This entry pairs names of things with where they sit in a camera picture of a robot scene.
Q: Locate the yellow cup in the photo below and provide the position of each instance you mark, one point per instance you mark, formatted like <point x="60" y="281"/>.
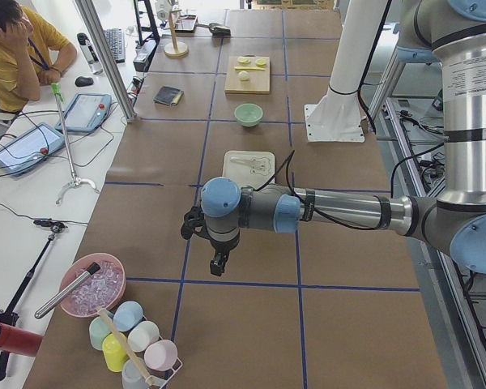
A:
<point x="114" y="354"/>

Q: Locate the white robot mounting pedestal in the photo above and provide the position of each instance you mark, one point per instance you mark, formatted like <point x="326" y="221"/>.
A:
<point x="336" y="117"/>

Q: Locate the wooden rack stick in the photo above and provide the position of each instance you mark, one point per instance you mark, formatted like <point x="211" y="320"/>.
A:
<point x="149" y="379"/>

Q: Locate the green ceramic bowl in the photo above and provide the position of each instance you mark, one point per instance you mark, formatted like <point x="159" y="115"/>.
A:
<point x="248" y="114"/>

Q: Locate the wooden cutting board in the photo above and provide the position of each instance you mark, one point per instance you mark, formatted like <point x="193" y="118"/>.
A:
<point x="259" y="82"/>

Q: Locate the black keyboard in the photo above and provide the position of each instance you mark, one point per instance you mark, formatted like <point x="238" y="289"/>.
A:
<point x="116" y="41"/>

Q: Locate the red cylinder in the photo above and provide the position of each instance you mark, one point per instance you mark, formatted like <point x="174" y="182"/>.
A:
<point x="19" y="341"/>

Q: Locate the steel cylinder tool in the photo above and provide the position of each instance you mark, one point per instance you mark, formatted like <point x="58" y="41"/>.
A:
<point x="60" y="296"/>

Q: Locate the black tripod pole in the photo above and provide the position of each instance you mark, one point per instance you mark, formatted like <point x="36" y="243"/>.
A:
<point x="8" y="315"/>

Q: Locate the reacher grabber tool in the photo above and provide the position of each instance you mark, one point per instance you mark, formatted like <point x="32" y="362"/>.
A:
<point x="75" y="181"/>

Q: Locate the white bear tray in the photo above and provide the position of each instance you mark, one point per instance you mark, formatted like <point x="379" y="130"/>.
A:
<point x="247" y="168"/>

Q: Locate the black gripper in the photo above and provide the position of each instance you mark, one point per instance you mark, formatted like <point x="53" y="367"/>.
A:
<point x="221" y="250"/>

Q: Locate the single lemon slice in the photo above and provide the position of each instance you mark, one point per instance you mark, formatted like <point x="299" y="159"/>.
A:
<point x="261" y="62"/>

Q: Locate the water bottle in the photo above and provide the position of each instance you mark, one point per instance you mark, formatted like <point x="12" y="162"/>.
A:
<point x="89" y="53"/>

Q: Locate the green cup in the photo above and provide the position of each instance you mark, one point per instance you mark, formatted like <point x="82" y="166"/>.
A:
<point x="97" y="331"/>

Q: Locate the blue cup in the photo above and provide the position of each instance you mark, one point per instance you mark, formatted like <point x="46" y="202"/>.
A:
<point x="128" y="315"/>

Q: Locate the pink cup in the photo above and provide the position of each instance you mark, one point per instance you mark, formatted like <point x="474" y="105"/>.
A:
<point x="161" y="355"/>

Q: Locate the black computer mouse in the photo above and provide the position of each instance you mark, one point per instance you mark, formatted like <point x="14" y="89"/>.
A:
<point x="83" y="81"/>

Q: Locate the aluminium frame post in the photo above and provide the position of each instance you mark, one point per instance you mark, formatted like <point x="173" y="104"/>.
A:
<point x="92" y="22"/>

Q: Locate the metal scoop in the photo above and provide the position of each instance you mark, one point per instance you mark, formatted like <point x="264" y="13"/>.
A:
<point x="216" y="29"/>

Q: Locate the near teach pendant tablet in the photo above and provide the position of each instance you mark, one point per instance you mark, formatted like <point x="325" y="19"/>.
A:
<point x="30" y="148"/>

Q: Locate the person in yellow shirt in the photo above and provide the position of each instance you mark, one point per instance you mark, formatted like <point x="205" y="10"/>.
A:
<point x="33" y="53"/>

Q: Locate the wooden stand with base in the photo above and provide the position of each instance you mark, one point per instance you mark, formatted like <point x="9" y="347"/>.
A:
<point x="176" y="48"/>

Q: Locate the pink bowl with ice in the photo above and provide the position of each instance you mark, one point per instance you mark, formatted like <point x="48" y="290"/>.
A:
<point x="104" y="289"/>

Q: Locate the grey cup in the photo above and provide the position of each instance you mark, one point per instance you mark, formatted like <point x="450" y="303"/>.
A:
<point x="131" y="378"/>

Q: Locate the far teach pendant tablet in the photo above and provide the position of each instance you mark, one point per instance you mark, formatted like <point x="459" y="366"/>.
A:
<point x="86" y="112"/>

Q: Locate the grey folded cloth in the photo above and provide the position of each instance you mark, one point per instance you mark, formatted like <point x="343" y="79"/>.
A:
<point x="168" y="96"/>

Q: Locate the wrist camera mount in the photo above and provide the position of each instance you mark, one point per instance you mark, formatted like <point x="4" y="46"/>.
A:
<point x="194" y="224"/>

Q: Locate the teach pendant tablet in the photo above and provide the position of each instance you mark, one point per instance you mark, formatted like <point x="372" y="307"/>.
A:
<point x="86" y="112"/>
<point x="30" y="148"/>

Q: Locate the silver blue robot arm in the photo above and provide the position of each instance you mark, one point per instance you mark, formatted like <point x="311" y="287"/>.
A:
<point x="454" y="222"/>

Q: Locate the white cup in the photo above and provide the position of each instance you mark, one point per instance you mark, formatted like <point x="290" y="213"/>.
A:
<point x="143" y="335"/>

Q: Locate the yellow plastic knife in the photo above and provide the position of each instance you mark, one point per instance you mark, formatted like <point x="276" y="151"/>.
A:
<point x="249" y="68"/>

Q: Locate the black tray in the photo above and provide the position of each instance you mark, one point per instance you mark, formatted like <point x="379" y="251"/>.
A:
<point x="185" y="23"/>

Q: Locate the white wire cup rack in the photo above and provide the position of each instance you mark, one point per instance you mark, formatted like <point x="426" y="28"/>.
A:
<point x="127" y="336"/>

